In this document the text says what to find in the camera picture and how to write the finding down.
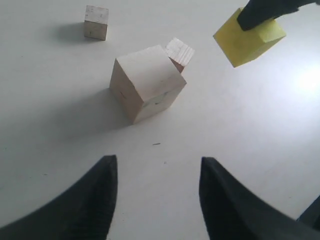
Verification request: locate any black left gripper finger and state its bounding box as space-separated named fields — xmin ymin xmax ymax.
xmin=0 ymin=155 xmax=118 ymax=240

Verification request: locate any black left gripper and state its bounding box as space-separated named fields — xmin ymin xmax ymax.
xmin=199 ymin=157 xmax=320 ymax=240

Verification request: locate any yellow cube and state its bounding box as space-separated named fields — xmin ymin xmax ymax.
xmin=213 ymin=7 xmax=286 ymax=68

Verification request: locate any small pale wooden cube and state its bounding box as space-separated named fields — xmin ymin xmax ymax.
xmin=83 ymin=5 xmax=109 ymax=41

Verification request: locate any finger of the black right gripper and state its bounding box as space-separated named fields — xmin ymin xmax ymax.
xmin=236 ymin=0 xmax=301 ymax=32

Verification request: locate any large pale wooden cube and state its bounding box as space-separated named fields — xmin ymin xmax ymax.
xmin=109 ymin=45 xmax=187 ymax=124

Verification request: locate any striped plywood cube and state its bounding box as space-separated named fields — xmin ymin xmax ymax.
xmin=164 ymin=37 xmax=195 ymax=73

